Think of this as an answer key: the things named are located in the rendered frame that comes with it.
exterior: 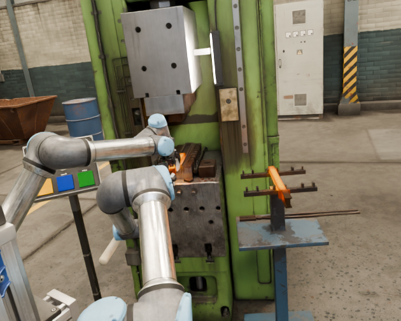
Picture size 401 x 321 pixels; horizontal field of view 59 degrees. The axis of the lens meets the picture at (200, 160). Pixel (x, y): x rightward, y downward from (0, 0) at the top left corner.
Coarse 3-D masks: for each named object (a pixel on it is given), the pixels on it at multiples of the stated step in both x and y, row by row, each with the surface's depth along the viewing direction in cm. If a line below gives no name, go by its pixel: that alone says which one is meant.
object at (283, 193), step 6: (270, 168) 172; (270, 174) 170; (276, 174) 164; (276, 180) 157; (276, 186) 154; (282, 186) 150; (282, 192) 142; (288, 192) 141; (282, 198) 145; (288, 198) 137; (288, 204) 138
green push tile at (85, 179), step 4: (84, 172) 178; (88, 172) 179; (92, 172) 179; (80, 176) 177; (84, 176) 178; (88, 176) 178; (92, 176) 178; (80, 180) 177; (84, 180) 177; (88, 180) 178; (92, 180) 178; (80, 184) 176; (84, 184) 177; (88, 184) 177; (92, 184) 178
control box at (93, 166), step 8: (88, 136) 184; (24, 152) 175; (72, 168) 178; (80, 168) 179; (88, 168) 180; (96, 168) 181; (56, 176) 175; (96, 176) 180; (56, 184) 175; (96, 184) 179; (56, 192) 174; (64, 192) 174; (72, 192) 175; (80, 192) 180; (40, 200) 174; (48, 200) 179
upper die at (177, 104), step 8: (160, 96) 176; (168, 96) 175; (176, 96) 174; (184, 96) 178; (192, 96) 203; (144, 104) 178; (152, 104) 177; (160, 104) 177; (168, 104) 176; (176, 104) 176; (184, 104) 177; (152, 112) 179; (160, 112) 178; (168, 112) 178; (176, 112) 177; (184, 112) 177
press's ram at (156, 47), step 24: (144, 24) 165; (168, 24) 164; (192, 24) 187; (144, 48) 169; (168, 48) 168; (192, 48) 182; (144, 72) 173; (168, 72) 171; (192, 72) 177; (144, 96) 177
